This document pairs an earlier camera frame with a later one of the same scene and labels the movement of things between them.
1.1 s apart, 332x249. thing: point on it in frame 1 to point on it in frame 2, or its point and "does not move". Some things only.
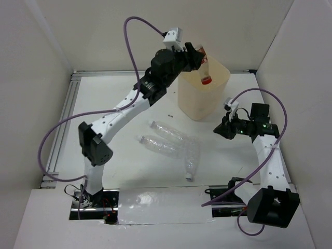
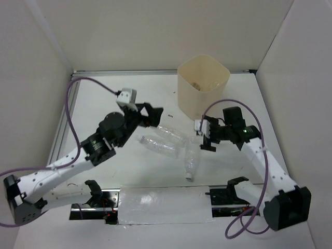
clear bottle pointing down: [192, 154] does not move
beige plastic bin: [199, 101] does not move
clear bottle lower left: [161, 146] does not move
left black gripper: [194, 57] to [153, 117]
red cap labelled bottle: [203, 69] to [196, 86]
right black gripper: [226, 131] to [207, 143]
